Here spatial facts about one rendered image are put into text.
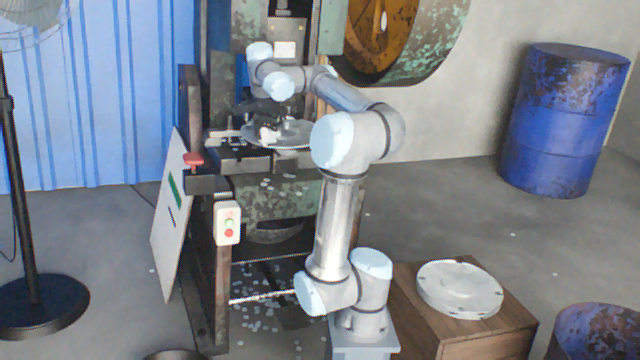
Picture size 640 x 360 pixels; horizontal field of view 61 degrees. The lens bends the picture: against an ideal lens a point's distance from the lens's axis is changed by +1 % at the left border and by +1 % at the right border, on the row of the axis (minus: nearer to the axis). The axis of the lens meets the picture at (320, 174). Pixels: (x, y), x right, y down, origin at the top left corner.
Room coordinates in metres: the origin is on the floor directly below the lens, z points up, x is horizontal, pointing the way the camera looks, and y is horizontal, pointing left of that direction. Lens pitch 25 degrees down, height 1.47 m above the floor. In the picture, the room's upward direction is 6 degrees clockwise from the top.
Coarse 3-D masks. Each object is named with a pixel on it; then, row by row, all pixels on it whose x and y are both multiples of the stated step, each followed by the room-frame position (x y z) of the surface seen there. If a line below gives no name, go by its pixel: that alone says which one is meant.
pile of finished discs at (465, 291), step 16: (432, 272) 1.62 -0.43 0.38; (448, 272) 1.63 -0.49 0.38; (464, 272) 1.64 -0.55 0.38; (480, 272) 1.65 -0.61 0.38; (432, 288) 1.52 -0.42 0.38; (448, 288) 1.52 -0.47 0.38; (464, 288) 1.53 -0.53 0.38; (480, 288) 1.55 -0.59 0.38; (496, 288) 1.56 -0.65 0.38; (432, 304) 1.46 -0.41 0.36; (448, 304) 1.44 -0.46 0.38; (464, 304) 1.45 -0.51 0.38; (480, 304) 1.46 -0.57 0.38; (496, 304) 1.47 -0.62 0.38
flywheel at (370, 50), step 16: (352, 0) 2.23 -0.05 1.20; (368, 0) 2.10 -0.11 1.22; (384, 0) 1.99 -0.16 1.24; (400, 0) 1.89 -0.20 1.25; (416, 0) 1.74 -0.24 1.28; (352, 16) 2.21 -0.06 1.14; (368, 16) 2.09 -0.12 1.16; (400, 16) 1.88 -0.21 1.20; (352, 32) 2.18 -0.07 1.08; (368, 32) 2.07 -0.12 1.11; (384, 32) 1.96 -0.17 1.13; (400, 32) 1.80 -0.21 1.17; (352, 48) 2.10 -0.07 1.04; (368, 48) 2.06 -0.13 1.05; (384, 48) 1.95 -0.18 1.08; (400, 48) 1.78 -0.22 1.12; (352, 64) 2.08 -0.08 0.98; (368, 64) 1.97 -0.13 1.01; (384, 64) 1.86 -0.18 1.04
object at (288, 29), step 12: (276, 12) 1.85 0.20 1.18; (288, 12) 1.87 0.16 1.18; (276, 24) 1.81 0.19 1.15; (288, 24) 1.82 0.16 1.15; (300, 24) 1.84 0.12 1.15; (276, 36) 1.81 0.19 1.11; (288, 36) 1.83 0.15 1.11; (300, 36) 1.84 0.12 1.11; (276, 48) 1.81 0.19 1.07; (288, 48) 1.82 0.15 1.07; (300, 48) 1.84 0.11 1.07; (276, 60) 1.81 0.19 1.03; (288, 60) 1.83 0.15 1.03; (300, 60) 1.85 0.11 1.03; (300, 96) 1.85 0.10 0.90
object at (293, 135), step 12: (252, 120) 1.86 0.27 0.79; (288, 120) 1.90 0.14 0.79; (300, 120) 1.91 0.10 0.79; (240, 132) 1.74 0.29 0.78; (252, 132) 1.76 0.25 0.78; (288, 132) 1.77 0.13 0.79; (300, 132) 1.79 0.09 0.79; (276, 144) 1.67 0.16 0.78; (288, 144) 1.68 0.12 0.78; (300, 144) 1.68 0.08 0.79
